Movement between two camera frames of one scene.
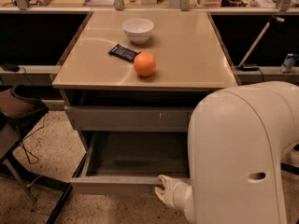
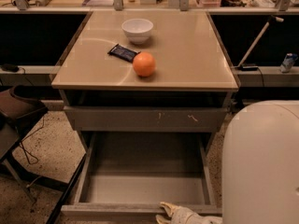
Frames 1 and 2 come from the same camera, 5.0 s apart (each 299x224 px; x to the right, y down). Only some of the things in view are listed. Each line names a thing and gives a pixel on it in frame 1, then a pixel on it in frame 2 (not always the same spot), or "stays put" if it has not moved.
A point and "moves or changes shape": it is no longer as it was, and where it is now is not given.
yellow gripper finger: [164, 178] → [169, 207]
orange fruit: [145, 64] stays put
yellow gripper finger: [161, 193] → [161, 219]
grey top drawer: [130, 118] stays put
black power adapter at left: [10, 67] stays put
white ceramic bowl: [138, 29] stays put
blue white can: [289, 63] stays put
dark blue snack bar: [126, 53] stays put
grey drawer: [130, 162] moves or changes shape
